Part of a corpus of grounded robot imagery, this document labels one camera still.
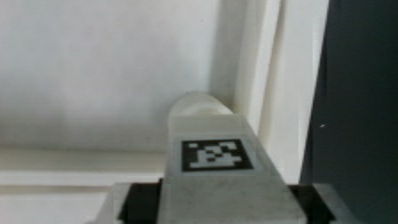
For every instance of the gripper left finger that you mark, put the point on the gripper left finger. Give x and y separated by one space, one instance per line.
130 205

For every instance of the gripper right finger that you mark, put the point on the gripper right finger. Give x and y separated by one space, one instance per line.
322 204

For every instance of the white table leg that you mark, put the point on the white table leg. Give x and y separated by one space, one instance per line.
223 188

